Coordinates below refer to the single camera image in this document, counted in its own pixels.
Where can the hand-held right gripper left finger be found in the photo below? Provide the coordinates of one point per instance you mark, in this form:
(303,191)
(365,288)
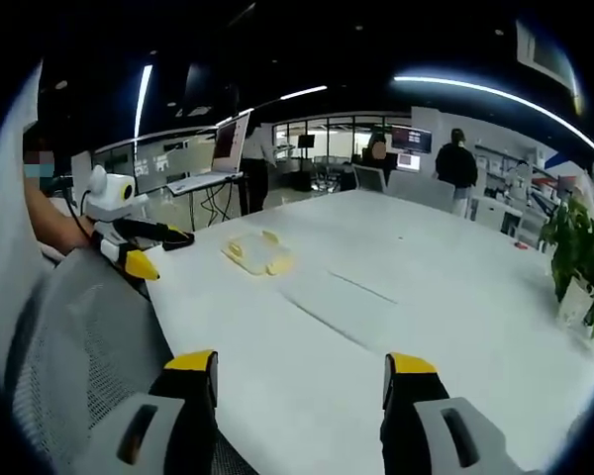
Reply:
(178,425)

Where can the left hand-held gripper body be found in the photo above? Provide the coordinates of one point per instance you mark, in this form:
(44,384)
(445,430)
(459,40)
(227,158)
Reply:
(106,200)

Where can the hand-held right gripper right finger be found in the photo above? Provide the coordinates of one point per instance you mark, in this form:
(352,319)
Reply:
(416,430)

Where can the laptop stand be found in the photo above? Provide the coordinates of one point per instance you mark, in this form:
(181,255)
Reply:
(213,208)

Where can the grey mesh office chair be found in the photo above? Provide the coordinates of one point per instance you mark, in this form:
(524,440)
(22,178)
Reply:
(94,336)

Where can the person's white shirt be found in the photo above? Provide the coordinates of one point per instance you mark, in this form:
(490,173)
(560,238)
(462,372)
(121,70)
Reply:
(5,222)

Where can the long ceiling light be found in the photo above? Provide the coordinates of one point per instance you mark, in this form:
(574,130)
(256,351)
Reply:
(500,99)
(142,96)

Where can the open laptop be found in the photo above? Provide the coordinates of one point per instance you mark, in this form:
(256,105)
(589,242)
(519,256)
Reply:
(227,143)

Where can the green potted plant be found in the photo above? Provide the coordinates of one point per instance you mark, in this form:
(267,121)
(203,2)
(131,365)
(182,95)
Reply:
(579,247)

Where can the wall monitor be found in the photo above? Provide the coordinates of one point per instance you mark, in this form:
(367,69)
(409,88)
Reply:
(412,139)

